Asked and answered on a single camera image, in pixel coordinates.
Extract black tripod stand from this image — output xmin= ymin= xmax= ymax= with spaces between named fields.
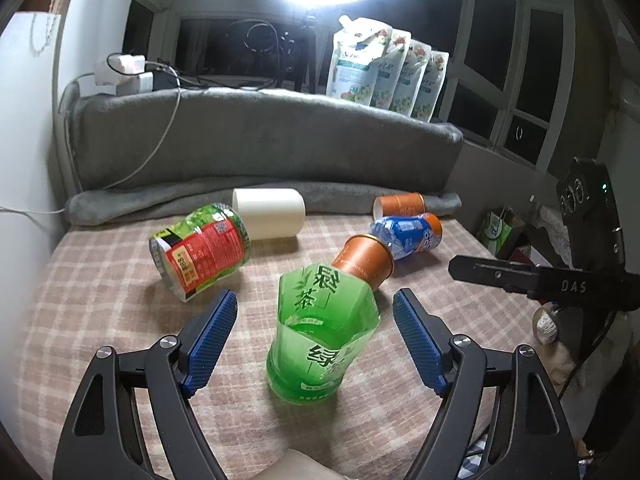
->
xmin=276 ymin=11 xmax=318 ymax=94

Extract white bead cord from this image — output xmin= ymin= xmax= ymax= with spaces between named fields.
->
xmin=28 ymin=8 xmax=56 ymax=59

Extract green tea bottle cup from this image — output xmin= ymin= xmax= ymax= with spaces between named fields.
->
xmin=267 ymin=263 xmax=380 ymax=404

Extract white power strip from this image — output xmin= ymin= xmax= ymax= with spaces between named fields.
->
xmin=93 ymin=54 xmax=154 ymax=96

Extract orange paper cup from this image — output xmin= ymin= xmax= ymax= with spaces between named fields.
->
xmin=372 ymin=193 xmax=426 ymax=220
xmin=331 ymin=234 xmax=395 ymax=292

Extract blue orange bottle cup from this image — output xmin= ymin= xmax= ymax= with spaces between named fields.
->
xmin=370 ymin=212 xmax=444 ymax=261

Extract orange paper cup near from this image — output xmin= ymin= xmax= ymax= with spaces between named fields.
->
xmin=331 ymin=234 xmax=395 ymax=292

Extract green paper bag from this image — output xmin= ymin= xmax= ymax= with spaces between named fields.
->
xmin=476 ymin=206 xmax=526 ymax=260

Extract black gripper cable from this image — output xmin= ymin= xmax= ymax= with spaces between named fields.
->
xmin=554 ymin=301 xmax=622 ymax=406

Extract grey fleece blanket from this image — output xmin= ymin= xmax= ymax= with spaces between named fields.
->
xmin=65 ymin=89 xmax=463 ymax=226

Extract white refill pouch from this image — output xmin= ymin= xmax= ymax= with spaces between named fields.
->
xmin=370 ymin=29 xmax=411 ymax=110
xmin=390 ymin=39 xmax=432 ymax=117
xmin=326 ymin=14 xmax=392 ymax=106
xmin=411 ymin=50 xmax=449 ymax=122

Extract white charging cable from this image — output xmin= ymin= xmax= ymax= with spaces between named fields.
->
xmin=0 ymin=86 xmax=182 ymax=216

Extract black cable on sill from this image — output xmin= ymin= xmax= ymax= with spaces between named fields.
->
xmin=106 ymin=18 xmax=312 ymax=92

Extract orange paper cup far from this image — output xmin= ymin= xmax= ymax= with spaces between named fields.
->
xmin=372 ymin=193 xmax=426 ymax=220

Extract white plastic cup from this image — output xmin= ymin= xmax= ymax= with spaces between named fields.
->
xmin=232 ymin=188 xmax=306 ymax=240

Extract red green label cup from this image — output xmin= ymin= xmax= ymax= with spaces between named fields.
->
xmin=149 ymin=203 xmax=250 ymax=302

